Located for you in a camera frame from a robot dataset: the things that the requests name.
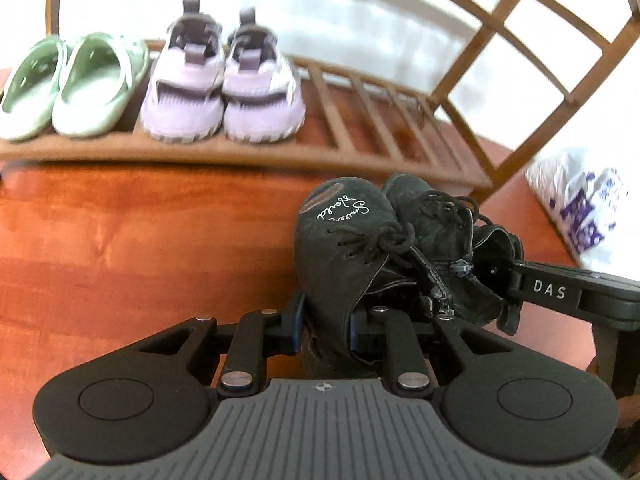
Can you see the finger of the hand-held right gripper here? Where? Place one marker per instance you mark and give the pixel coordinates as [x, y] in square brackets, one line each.
[511, 317]

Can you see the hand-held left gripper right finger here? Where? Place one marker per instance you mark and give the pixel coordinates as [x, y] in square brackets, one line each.
[362, 332]

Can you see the white printed plastic bag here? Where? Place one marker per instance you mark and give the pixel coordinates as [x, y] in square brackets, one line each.
[580, 200]

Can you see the purple sneaker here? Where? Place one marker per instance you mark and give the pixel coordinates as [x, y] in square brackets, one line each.
[180, 110]
[260, 110]

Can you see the mint green clog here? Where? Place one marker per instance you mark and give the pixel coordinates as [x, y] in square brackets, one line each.
[30, 95]
[95, 90]

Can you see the wooden shoe rack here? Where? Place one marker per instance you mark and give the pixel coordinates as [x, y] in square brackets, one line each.
[250, 152]

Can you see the black lace-up boot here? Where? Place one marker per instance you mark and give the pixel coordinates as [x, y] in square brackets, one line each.
[450, 240]
[340, 260]

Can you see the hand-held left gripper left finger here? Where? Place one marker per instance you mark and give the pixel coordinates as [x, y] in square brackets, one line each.
[300, 320]

